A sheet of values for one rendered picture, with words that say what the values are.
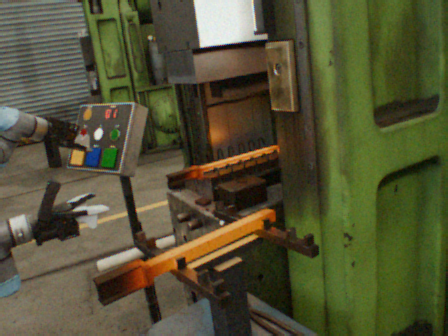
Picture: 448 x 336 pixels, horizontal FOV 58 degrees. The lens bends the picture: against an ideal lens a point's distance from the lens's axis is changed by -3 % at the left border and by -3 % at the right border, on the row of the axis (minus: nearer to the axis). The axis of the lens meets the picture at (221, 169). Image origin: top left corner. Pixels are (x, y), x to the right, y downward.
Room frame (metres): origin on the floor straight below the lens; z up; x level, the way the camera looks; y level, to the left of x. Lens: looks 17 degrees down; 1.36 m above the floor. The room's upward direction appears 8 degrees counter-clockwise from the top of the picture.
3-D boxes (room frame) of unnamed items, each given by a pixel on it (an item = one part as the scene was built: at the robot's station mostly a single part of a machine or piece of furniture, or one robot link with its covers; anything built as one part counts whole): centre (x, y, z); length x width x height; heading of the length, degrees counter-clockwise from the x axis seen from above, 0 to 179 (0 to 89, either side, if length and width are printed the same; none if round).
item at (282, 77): (1.05, -0.18, 1.27); 0.09 x 0.02 x 0.17; 28
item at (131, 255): (1.53, 0.33, 0.62); 0.44 x 0.05 x 0.05; 118
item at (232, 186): (1.14, -0.05, 0.95); 0.12 x 0.08 x 0.06; 118
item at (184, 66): (1.37, -0.10, 1.32); 0.42 x 0.20 x 0.10; 118
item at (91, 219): (1.02, 0.36, 0.97); 0.09 x 0.03 x 0.06; 82
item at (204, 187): (1.37, -0.10, 0.96); 0.42 x 0.20 x 0.09; 118
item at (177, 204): (1.32, -0.14, 0.69); 0.56 x 0.38 x 0.45; 118
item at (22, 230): (0.99, 0.53, 0.98); 0.08 x 0.05 x 0.08; 28
